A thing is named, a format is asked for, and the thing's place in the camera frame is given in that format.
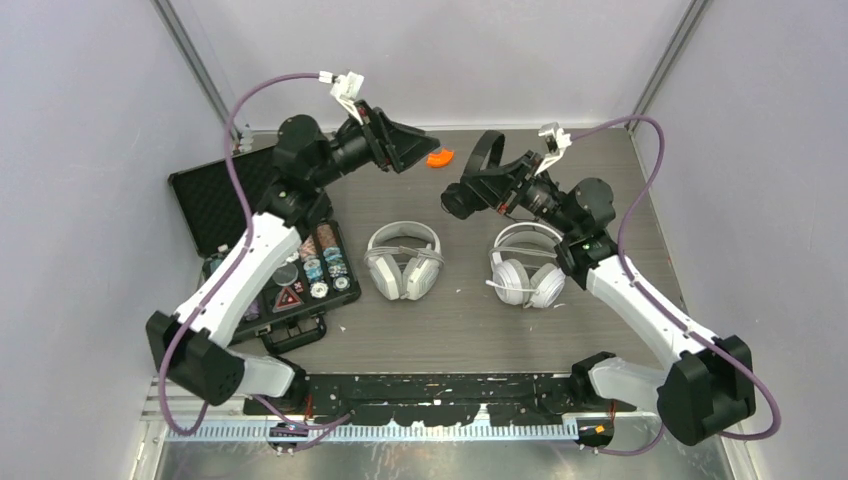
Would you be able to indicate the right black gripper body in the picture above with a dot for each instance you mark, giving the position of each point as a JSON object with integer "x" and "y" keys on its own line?
{"x": 538, "y": 195}

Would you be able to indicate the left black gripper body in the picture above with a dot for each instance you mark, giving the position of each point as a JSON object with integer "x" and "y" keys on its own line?
{"x": 370, "y": 142}

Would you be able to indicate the white round gaming headphones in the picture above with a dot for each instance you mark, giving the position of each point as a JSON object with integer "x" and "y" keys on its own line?
{"x": 523, "y": 267}

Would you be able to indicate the white grey angular headphones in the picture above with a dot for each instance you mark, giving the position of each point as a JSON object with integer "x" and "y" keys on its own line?
{"x": 404, "y": 259}

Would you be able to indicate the black small headphones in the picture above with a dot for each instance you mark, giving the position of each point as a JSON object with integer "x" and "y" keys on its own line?
{"x": 485, "y": 183}

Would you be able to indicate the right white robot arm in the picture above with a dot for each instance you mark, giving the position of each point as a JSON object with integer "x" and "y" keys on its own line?
{"x": 702, "y": 386}

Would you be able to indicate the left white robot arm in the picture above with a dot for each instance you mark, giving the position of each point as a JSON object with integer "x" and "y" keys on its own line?
{"x": 190, "y": 347}

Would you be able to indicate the orange curved plastic piece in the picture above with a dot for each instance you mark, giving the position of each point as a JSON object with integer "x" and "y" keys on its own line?
{"x": 440, "y": 159}

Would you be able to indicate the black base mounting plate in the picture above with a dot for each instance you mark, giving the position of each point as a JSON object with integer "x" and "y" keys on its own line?
{"x": 441, "y": 400}

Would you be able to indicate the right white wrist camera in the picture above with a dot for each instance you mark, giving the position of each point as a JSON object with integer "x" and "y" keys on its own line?
{"x": 557, "y": 140}

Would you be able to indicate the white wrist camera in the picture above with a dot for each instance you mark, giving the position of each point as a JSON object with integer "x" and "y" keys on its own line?
{"x": 557, "y": 140}
{"x": 345, "y": 89}

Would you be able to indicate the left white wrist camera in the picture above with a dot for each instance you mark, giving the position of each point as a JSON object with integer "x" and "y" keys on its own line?
{"x": 345, "y": 89}

